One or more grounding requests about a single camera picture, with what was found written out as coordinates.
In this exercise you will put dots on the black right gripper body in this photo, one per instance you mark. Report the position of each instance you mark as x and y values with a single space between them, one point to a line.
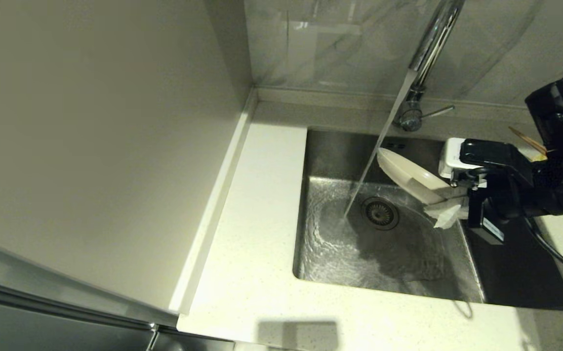
511 185

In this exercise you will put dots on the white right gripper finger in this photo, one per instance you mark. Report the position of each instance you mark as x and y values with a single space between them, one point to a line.
451 158
447 213

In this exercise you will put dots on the cream round plate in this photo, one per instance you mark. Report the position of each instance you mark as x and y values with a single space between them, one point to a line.
403 170

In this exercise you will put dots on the stainless steel sink basin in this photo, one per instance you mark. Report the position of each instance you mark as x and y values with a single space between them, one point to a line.
340 243

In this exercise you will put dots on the yellow plastic bowl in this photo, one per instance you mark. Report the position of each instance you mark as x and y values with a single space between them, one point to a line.
537 157

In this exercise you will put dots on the round metal drain strainer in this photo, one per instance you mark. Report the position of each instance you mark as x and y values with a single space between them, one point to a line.
380 213

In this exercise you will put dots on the chrome kitchen faucet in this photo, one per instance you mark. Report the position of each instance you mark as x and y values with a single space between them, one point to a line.
435 39

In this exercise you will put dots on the grey cabinet side panel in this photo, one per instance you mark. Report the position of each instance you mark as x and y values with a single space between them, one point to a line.
91 146

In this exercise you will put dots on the stainless steel appliance front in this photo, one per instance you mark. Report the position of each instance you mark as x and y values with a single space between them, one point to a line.
42 331

